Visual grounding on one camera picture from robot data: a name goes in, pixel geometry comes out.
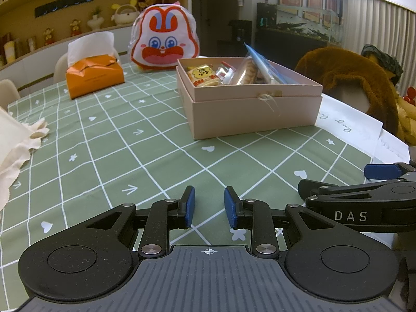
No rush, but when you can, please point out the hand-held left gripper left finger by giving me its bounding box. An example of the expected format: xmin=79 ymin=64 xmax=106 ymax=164
xmin=85 ymin=185 xmax=196 ymax=258

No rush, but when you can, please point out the long biscuit packet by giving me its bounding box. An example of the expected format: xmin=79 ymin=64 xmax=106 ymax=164
xmin=236 ymin=58 xmax=261 ymax=86

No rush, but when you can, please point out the yellow plush toy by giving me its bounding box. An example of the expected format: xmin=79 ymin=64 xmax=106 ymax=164
xmin=395 ymin=86 xmax=416 ymax=144

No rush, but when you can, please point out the glass fish tank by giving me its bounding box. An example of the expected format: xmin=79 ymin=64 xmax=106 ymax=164
xmin=257 ymin=0 xmax=345 ymax=44

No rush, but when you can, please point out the white paper bag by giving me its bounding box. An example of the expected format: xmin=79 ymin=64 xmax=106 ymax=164
xmin=0 ymin=107 xmax=50 ymax=213

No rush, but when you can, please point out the black water dispenser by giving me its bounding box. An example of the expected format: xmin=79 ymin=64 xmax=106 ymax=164
xmin=217 ymin=19 xmax=254 ymax=57

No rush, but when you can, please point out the rabbit face plastic bag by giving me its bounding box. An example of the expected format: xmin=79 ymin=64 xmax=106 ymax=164
xmin=129 ymin=3 xmax=199 ymax=71

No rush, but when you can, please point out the white vase with plant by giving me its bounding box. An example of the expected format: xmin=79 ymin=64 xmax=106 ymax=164
xmin=87 ymin=6 xmax=104 ymax=30

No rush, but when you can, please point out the white cup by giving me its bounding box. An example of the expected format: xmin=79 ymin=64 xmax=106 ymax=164
xmin=3 ymin=39 xmax=17 ymax=64

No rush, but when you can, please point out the white tissue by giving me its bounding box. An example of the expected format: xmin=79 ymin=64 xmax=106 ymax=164
xmin=67 ymin=31 xmax=115 ymax=67

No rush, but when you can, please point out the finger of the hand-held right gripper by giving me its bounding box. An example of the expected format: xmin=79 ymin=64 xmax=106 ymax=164
xmin=364 ymin=159 xmax=416 ymax=183
xmin=298 ymin=179 xmax=416 ymax=209

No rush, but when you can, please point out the grey curtain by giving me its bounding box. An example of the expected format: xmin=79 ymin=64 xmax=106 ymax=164
xmin=341 ymin=0 xmax=416 ymax=105

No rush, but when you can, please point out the blue snack packet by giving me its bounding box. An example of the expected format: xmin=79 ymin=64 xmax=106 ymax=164
xmin=244 ymin=43 xmax=288 ymax=85

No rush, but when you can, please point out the dark patterned cloth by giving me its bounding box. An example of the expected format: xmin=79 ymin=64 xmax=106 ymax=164
xmin=360 ymin=44 xmax=404 ymax=85

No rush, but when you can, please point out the yellow cake snack packet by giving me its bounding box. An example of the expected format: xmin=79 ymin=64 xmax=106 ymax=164
xmin=186 ymin=64 xmax=219 ymax=88

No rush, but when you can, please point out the pink cardboard box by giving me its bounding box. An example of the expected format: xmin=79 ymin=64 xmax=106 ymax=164
xmin=176 ymin=56 xmax=323 ymax=141

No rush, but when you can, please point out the white teapot with yellow ears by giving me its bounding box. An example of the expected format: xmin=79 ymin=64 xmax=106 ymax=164
xmin=111 ymin=0 xmax=140 ymax=27

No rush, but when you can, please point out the orange tissue box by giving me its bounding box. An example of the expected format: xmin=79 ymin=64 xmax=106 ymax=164
xmin=65 ymin=54 xmax=126 ymax=100

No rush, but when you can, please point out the white script paper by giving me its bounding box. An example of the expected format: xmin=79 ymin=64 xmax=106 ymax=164
xmin=314 ymin=94 xmax=383 ymax=142
xmin=372 ymin=128 xmax=410 ymax=165

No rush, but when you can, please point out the black light strip panel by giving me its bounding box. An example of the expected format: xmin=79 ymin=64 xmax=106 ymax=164
xmin=35 ymin=0 xmax=95 ymax=18

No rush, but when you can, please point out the white chair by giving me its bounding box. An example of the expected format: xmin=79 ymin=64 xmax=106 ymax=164
xmin=54 ymin=52 xmax=70 ymax=83
xmin=0 ymin=79 xmax=21 ymax=111

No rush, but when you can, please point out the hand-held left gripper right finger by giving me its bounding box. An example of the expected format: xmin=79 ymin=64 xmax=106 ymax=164
xmin=224 ymin=186 xmax=335 ymax=258

